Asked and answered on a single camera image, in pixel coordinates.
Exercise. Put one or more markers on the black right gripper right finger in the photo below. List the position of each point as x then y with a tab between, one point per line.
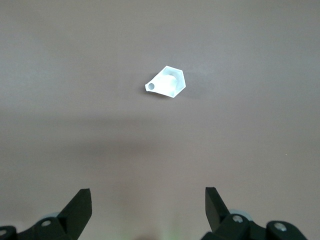
220	220

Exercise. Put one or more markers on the white faceted plastic cup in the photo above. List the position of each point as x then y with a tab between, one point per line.
166	83

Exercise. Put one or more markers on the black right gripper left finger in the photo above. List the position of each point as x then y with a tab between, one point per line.
72	217

